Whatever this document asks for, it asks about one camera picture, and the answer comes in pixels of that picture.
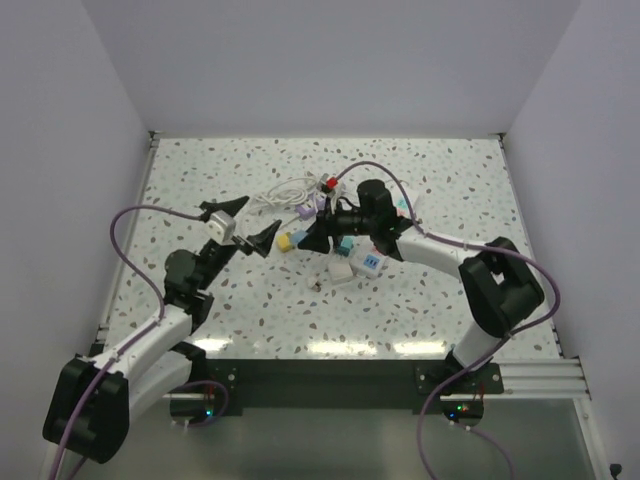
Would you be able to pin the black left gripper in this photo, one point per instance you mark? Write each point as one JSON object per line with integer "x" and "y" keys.
{"x": 260, "y": 241}

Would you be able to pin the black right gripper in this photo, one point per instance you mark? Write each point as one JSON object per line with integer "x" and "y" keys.
{"x": 317, "y": 238}

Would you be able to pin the light blue plug adapter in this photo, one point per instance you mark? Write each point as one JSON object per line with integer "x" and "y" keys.
{"x": 297, "y": 237}

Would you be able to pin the teal plug adapter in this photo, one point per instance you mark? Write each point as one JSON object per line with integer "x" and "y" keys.
{"x": 345, "y": 247}

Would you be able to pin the yellow plug adapter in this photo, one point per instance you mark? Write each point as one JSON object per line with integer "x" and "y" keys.
{"x": 284, "y": 242}

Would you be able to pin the white multicolour power strip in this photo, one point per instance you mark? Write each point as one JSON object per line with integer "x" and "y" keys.
{"x": 382, "y": 218}

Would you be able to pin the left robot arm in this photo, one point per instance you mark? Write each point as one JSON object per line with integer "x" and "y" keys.
{"x": 96, "y": 398}

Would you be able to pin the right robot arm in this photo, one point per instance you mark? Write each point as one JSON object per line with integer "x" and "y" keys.
{"x": 500, "y": 289}

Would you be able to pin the purple power strip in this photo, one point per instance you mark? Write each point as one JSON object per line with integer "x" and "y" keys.
{"x": 306, "y": 212}

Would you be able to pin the white charger block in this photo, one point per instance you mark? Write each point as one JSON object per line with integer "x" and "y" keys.
{"x": 340, "y": 272}

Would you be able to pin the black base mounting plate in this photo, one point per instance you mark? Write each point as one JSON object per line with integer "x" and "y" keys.
{"x": 310, "y": 384}

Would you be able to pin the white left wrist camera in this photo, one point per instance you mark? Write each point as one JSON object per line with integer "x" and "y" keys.
{"x": 221, "y": 227}

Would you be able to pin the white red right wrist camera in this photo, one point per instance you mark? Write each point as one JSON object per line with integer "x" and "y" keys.
{"x": 330, "y": 186}

